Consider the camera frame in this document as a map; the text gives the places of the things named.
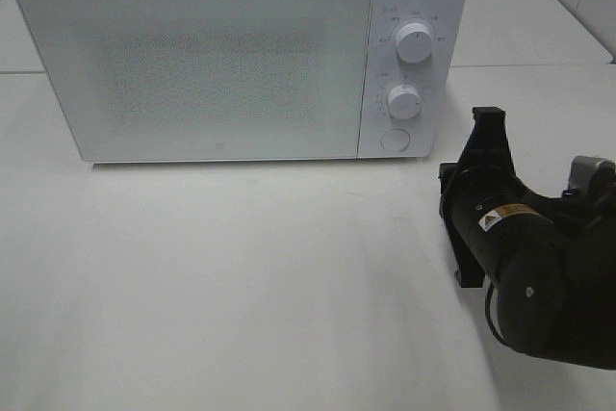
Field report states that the white microwave door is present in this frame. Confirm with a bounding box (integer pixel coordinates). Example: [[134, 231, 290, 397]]
[[17, 0, 371, 163]]

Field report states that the white microwave knob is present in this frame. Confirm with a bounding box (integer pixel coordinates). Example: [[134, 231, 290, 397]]
[[394, 18, 434, 64], [386, 85, 423, 120]]

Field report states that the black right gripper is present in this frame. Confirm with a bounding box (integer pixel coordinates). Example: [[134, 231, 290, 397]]
[[439, 107, 609, 288]]

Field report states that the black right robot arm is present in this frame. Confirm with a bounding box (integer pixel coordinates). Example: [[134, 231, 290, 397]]
[[439, 107, 615, 370]]

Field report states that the round white door release button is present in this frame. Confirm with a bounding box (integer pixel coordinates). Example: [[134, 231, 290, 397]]
[[380, 129, 410, 153]]

